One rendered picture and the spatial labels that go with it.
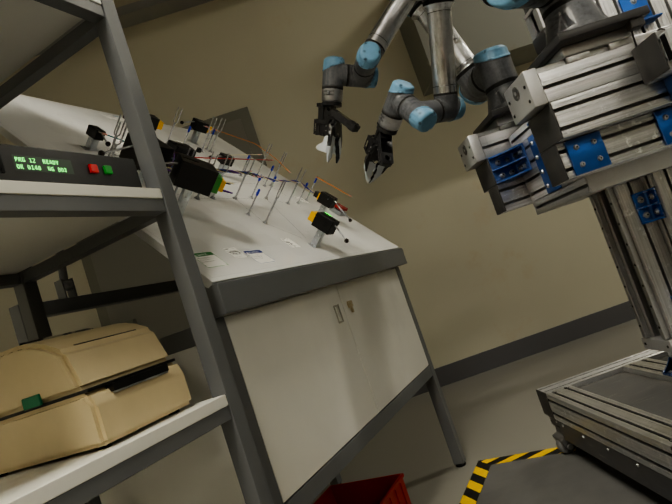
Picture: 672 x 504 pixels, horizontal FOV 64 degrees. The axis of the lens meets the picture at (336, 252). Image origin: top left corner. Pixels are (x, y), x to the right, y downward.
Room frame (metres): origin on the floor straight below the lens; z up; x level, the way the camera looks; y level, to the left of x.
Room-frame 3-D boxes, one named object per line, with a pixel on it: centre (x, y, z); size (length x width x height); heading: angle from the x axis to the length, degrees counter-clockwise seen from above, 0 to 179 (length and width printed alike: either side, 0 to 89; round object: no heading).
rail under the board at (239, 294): (1.62, 0.02, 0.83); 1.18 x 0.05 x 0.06; 155
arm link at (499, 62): (1.81, -0.71, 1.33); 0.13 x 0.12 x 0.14; 9
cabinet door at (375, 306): (1.88, -0.08, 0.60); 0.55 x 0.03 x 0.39; 155
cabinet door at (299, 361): (1.38, 0.16, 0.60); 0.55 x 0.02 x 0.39; 155
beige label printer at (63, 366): (0.94, 0.50, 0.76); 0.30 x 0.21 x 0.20; 69
